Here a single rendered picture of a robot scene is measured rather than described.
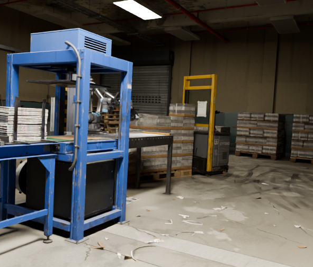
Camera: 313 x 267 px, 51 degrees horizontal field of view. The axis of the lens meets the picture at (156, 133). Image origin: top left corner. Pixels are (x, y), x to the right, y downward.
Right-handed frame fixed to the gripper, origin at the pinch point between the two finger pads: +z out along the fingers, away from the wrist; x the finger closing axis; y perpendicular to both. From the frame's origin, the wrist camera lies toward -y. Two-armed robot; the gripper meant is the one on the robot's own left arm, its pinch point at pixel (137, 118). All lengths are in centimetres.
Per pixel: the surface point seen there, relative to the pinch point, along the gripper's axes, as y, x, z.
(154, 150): 2, 18, 55
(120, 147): 138, 156, -47
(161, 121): -30.6, 17.1, 20.4
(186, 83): -165, -38, 9
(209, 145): -103, 35, 108
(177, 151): -41, 17, 84
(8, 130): 222, 161, -111
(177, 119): -64, 17, 35
